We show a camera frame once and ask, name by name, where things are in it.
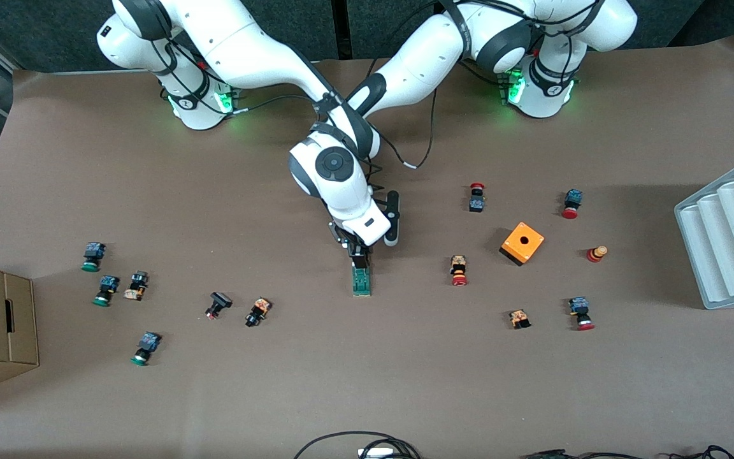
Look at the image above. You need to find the black cable with connector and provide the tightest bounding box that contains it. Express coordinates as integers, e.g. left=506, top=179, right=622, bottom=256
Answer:
left=520, top=444, right=734, bottom=459

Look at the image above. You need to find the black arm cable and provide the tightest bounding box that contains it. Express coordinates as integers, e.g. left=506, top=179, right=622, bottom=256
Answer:
left=236, top=93, right=318, bottom=114
left=367, top=54, right=439, bottom=170

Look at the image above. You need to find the orange button enclosure box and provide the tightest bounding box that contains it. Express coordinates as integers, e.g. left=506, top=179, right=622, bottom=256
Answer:
left=499, top=221, right=545, bottom=267

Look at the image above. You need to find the black square push button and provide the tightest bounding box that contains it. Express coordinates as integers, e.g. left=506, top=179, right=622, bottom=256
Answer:
left=205, top=291, right=234, bottom=321

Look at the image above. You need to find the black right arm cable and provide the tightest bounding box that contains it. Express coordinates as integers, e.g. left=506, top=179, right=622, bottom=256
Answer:
left=236, top=93, right=318, bottom=114

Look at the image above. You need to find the black orange contact block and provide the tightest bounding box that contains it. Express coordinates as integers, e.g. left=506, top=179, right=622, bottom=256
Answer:
left=123, top=270, right=150, bottom=302

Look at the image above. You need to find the red mushroom button orange block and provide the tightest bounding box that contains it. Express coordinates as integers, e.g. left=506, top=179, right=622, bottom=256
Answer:
left=449, top=254, right=470, bottom=288

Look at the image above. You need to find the green push button blue block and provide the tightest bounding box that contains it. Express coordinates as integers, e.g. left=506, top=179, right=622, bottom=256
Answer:
left=131, top=331, right=162, bottom=367
left=92, top=275, right=120, bottom=307
left=82, top=242, right=107, bottom=273

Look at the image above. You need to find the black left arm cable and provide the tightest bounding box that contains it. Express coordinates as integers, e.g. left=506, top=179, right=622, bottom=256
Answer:
left=367, top=54, right=439, bottom=170

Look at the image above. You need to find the black push button orange block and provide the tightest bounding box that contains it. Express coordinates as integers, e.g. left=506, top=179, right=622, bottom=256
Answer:
left=245, top=297, right=272, bottom=328

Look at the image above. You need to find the black looped cable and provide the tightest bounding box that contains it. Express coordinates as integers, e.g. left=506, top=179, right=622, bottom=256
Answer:
left=294, top=431, right=422, bottom=459

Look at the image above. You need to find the grey ridged tray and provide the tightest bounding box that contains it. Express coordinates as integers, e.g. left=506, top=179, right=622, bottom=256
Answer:
left=673, top=152, right=734, bottom=311

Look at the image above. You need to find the red push button blue block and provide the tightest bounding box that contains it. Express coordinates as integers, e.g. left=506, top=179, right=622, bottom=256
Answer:
left=568, top=296, right=596, bottom=332
left=561, top=188, right=584, bottom=220

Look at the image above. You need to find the black vertical divider strip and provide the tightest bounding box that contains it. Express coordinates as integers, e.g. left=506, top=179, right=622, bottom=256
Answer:
left=331, top=0, right=354, bottom=61

